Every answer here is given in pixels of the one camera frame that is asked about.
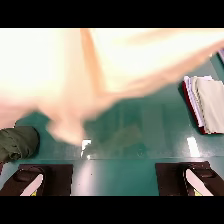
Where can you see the cream shirt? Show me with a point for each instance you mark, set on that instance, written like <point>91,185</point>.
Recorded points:
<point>50,66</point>

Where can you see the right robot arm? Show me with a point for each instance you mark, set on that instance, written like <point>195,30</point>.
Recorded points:
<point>196,178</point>

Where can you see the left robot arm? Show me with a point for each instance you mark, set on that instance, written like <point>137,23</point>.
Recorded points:
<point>30,178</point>

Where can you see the dark green garment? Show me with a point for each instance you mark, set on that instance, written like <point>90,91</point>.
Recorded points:
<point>18,142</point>

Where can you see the beige garment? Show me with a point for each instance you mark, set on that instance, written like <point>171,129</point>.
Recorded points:
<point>213,103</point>

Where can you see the purple garment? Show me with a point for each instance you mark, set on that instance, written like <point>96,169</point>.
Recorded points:
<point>221,56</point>

